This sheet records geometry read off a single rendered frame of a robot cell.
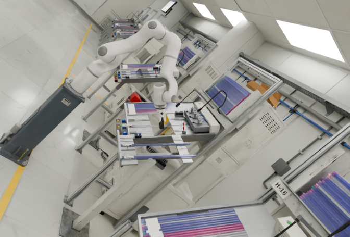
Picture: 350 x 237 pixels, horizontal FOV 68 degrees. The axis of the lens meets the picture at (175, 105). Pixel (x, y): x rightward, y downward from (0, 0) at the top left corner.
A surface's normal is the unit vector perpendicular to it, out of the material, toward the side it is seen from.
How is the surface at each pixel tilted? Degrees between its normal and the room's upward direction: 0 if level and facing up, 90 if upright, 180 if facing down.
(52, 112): 90
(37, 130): 90
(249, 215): 44
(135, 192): 90
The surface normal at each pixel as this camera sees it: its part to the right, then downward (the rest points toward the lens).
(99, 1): 0.22, 0.40
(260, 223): 0.07, -0.91
